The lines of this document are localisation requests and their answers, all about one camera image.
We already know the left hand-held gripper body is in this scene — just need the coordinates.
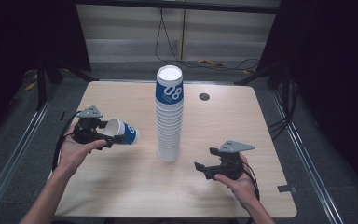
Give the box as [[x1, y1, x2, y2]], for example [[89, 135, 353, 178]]
[[71, 105, 106, 146]]

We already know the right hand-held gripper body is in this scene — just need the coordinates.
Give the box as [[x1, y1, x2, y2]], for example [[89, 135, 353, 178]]
[[209, 140, 256, 181]]

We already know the blue white paper cup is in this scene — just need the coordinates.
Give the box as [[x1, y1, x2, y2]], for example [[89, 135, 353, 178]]
[[103, 118, 140, 146]]

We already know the stack of paper cups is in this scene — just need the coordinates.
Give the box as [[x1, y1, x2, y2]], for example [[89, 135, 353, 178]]
[[154, 64, 185, 163]]

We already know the person's left hand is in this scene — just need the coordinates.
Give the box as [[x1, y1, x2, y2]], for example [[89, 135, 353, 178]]
[[56, 122, 107, 175]]

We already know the person's right hand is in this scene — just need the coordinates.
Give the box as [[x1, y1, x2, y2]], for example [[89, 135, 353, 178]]
[[213, 153, 259, 210]]

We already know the black metal stand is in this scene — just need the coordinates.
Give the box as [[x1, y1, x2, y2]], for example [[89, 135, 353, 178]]
[[36, 60, 48, 111]]

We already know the grey tape piece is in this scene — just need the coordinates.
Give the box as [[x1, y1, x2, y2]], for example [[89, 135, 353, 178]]
[[276, 184, 298, 194]]

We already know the yellow floor tape strip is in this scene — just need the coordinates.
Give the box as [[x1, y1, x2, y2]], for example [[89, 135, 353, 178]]
[[197, 58, 227, 67], [24, 80, 38, 92]]

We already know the black stand leg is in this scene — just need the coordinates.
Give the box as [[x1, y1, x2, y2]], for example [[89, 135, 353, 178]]
[[233, 65, 276, 86]]

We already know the black curtain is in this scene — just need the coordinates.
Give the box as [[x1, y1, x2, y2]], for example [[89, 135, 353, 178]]
[[256, 0, 358, 202], [0, 0, 91, 138]]

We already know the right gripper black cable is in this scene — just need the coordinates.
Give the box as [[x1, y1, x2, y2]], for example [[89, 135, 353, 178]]
[[241, 161, 261, 202]]

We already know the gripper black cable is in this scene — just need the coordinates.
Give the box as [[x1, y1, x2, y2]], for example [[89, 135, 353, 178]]
[[51, 110, 82, 173], [241, 161, 261, 202]]

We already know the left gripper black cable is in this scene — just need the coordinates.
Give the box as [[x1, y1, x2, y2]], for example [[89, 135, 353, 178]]
[[51, 110, 82, 173]]

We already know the bundle of black cables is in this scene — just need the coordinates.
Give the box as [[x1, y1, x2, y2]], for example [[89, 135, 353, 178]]
[[266, 76, 300, 142]]

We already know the metal floor rail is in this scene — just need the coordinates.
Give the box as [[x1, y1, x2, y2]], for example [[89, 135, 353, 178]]
[[270, 91, 347, 224], [0, 101, 52, 217]]

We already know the black wall cable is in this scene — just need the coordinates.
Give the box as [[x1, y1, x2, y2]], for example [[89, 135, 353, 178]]
[[154, 7, 261, 72]]

